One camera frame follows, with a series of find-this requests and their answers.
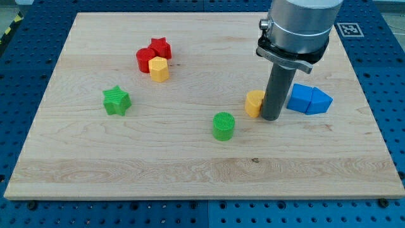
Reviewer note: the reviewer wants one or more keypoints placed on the green cylinder block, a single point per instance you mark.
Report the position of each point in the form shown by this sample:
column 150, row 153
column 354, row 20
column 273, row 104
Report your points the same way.
column 223, row 126

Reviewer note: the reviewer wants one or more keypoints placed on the red star block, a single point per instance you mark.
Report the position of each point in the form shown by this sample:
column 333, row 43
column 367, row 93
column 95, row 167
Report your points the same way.
column 161, row 47

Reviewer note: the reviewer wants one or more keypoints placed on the yellow black hazard tape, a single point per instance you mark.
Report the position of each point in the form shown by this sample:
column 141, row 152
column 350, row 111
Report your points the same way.
column 10, row 31

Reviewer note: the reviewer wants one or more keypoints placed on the red cylinder block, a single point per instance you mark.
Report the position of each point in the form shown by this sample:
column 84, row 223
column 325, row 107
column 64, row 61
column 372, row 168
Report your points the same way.
column 143, row 56

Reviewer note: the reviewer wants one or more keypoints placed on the green star block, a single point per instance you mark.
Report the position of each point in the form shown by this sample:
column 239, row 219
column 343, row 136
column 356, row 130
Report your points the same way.
column 116, row 101

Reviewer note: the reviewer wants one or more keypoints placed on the blue triangular prism block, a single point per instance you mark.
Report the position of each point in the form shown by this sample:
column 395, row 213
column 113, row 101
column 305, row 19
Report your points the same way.
column 320, row 102

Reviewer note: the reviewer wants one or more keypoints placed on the yellow hexagon block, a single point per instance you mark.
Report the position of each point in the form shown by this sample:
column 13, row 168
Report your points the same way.
column 158, row 69

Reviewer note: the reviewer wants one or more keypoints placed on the blue cube block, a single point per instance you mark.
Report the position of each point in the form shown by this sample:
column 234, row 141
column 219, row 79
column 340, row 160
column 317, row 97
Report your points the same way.
column 300, row 98

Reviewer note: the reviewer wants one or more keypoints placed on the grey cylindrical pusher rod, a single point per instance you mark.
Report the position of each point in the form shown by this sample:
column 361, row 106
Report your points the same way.
column 276, row 91

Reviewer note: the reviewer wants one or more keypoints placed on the wooden board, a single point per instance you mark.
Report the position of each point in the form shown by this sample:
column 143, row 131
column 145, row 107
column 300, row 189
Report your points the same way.
column 164, row 149

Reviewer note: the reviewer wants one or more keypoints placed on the white fiducial marker tag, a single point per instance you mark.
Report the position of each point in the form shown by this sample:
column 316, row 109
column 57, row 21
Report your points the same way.
column 348, row 29

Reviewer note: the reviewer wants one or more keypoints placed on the black silver tool flange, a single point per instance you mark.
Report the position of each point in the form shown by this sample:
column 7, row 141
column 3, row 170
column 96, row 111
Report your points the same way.
column 303, row 62

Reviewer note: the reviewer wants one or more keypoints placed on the yellow heart block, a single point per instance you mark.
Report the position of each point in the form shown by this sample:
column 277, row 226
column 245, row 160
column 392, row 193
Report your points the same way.
column 253, row 103

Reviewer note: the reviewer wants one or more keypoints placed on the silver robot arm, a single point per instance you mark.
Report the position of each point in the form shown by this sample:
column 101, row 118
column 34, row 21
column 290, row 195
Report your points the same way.
column 295, row 35

